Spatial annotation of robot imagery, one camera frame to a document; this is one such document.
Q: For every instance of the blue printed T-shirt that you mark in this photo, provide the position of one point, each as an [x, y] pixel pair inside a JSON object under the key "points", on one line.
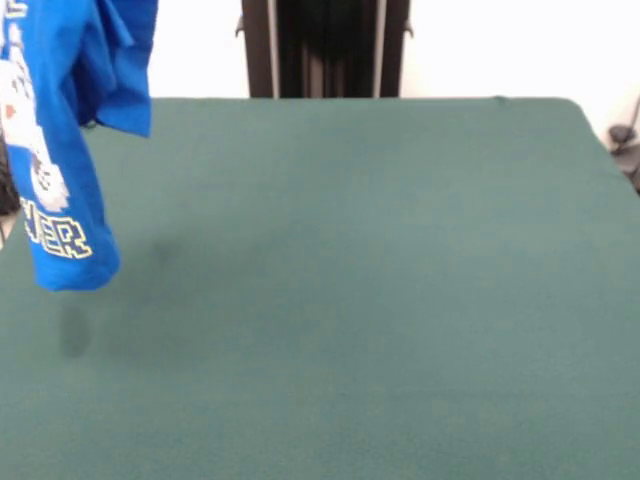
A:
{"points": [[75, 200]]}

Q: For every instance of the dark green table cloth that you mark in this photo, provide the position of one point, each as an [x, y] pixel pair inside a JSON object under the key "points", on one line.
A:
{"points": [[350, 300]]}

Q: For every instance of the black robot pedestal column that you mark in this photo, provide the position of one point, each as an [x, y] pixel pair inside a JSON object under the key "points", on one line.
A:
{"points": [[325, 50]]}

